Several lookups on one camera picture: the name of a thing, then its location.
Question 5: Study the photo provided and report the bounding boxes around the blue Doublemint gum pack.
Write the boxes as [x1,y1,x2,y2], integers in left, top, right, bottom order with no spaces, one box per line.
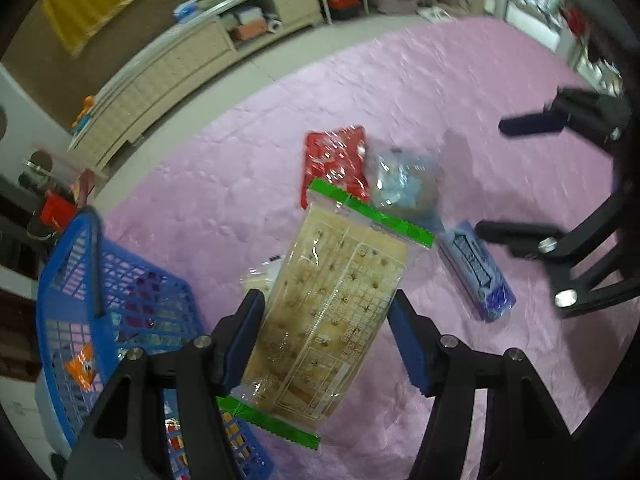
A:
[438,221,516,323]

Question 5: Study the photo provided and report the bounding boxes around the orange snack bar wrapper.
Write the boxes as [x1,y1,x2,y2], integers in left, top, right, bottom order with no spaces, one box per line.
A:
[64,342,98,391]

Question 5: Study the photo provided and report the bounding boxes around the green-edged cracker pack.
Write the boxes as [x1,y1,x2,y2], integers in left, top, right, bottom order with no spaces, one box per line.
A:
[221,179,435,448]

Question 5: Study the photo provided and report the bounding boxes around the small red snack packet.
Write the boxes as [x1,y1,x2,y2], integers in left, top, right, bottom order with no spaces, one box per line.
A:
[299,126,369,209]

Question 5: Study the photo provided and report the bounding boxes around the blue plastic basket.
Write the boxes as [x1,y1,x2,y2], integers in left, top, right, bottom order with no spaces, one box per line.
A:
[36,208,273,479]

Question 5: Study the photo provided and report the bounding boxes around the teal striped cookie bag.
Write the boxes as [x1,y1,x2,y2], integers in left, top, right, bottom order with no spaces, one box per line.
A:
[364,144,445,234]

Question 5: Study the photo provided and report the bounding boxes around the red shopping bag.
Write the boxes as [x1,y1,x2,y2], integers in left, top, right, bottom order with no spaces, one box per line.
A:
[39,191,77,233]

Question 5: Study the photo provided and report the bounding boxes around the plate of oranges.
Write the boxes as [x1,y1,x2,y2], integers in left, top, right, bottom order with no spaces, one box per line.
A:
[70,96,94,134]

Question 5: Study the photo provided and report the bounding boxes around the cream TV cabinet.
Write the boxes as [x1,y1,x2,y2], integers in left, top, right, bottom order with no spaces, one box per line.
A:
[68,0,322,172]

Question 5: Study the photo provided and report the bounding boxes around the blue tissue box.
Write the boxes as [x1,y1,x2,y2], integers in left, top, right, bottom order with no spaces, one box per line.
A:
[172,0,201,23]

